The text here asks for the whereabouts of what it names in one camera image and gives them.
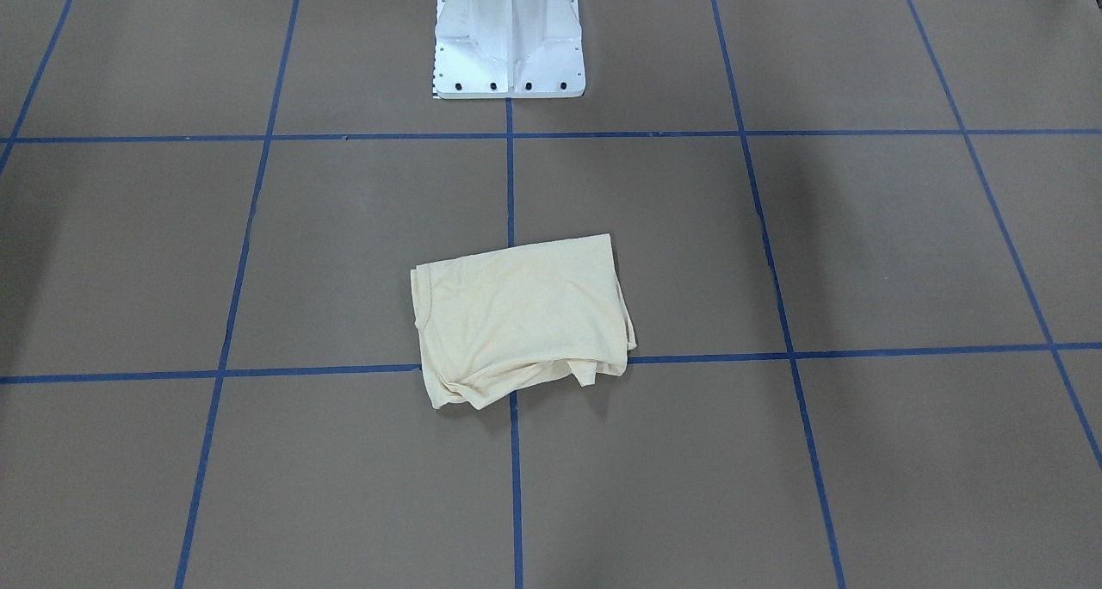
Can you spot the cream long-sleeve graphic shirt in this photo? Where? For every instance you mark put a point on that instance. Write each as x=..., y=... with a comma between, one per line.
x=494, y=323

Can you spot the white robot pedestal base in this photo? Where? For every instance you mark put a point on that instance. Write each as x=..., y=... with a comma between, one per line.
x=508, y=49

